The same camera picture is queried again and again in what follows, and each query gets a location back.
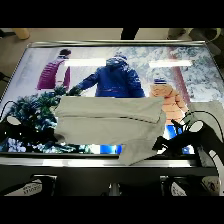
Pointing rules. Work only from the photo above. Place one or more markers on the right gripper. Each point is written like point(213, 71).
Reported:
point(167, 145)

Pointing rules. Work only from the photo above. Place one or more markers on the grey shirt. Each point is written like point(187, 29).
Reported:
point(110, 126)

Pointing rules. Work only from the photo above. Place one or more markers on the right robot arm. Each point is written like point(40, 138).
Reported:
point(209, 141)

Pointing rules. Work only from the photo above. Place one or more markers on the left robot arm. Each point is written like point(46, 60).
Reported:
point(20, 131)

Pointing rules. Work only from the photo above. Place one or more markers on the grey garment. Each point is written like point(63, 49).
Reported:
point(213, 110)

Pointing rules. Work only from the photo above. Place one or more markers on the person's legs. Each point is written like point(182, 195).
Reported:
point(129, 33)

